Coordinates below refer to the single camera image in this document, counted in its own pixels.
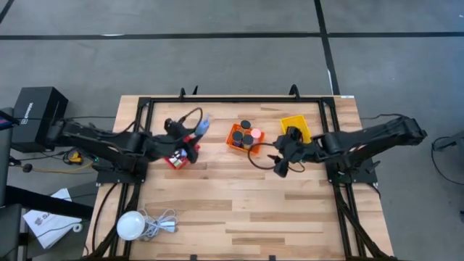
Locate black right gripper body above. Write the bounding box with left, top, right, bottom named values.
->
left=274, top=136, right=323, bottom=164

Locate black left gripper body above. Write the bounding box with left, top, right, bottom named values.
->
left=154, top=132, right=193, bottom=160

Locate red plastic basket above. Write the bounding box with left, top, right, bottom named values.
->
left=162, top=133, right=202, bottom=171

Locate orange plastic basket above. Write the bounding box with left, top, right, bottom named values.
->
left=225, top=123, right=266, bottom=156

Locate yellow plastic basket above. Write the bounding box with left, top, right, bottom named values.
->
left=279, top=114, right=313, bottom=144

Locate white dome lamp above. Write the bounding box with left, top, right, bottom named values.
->
left=115, top=210, right=146, bottom=241

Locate black metal stand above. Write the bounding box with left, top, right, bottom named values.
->
left=0, top=107, right=95, bottom=261

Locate black cardboard box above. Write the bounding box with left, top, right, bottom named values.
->
left=10, top=86, right=70, bottom=153

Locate white paper booklet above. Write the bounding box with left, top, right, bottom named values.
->
left=22, top=187, right=83, bottom=250

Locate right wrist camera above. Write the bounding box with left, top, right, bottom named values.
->
left=285, top=125, right=304, bottom=143

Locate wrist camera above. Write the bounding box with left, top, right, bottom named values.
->
left=285, top=125, right=304, bottom=143
left=164, top=117, right=186, bottom=136

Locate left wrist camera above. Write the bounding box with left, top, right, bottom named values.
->
left=164, top=117, right=186, bottom=136

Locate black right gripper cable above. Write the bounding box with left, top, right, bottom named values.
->
left=247, top=141, right=306, bottom=173

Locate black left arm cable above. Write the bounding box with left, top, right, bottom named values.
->
left=177, top=107, right=204, bottom=126

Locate black aluminium table frame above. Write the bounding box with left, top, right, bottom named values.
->
left=85, top=83, right=398, bottom=261

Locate white cable bundle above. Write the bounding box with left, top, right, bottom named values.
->
left=138, top=207, right=180, bottom=241

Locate black floor cable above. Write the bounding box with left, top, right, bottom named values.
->
left=430, top=135, right=464, bottom=186

